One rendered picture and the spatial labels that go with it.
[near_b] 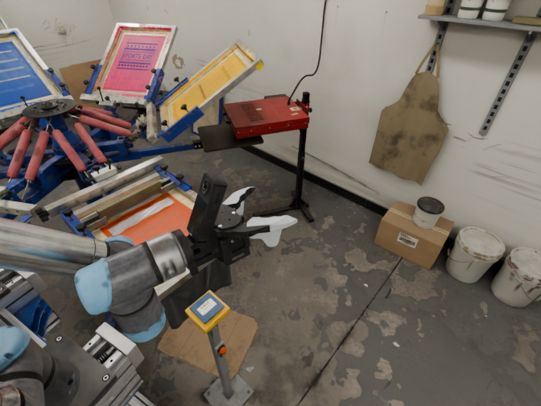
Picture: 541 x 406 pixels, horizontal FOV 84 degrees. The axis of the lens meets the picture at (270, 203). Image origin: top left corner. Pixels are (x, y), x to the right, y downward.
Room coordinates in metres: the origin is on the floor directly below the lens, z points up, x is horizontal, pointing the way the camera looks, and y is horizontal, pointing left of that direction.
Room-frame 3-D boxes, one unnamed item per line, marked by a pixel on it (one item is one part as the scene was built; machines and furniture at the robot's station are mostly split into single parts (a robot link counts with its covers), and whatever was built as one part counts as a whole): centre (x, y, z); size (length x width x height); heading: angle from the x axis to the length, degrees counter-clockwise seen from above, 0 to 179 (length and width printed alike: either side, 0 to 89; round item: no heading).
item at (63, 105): (1.81, 1.38, 0.67); 0.39 x 0.39 x 1.35
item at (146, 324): (0.30, 0.25, 1.56); 0.11 x 0.08 x 0.11; 34
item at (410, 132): (2.20, -1.12, 1.06); 0.53 x 0.07 x 1.05; 48
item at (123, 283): (0.28, 0.24, 1.65); 0.11 x 0.08 x 0.09; 124
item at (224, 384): (0.64, 0.25, 0.48); 0.22 x 0.22 x 0.96; 48
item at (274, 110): (2.26, 0.03, 1.06); 0.61 x 0.46 x 0.12; 108
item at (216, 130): (2.02, 0.74, 0.91); 1.34 x 0.40 x 0.08; 108
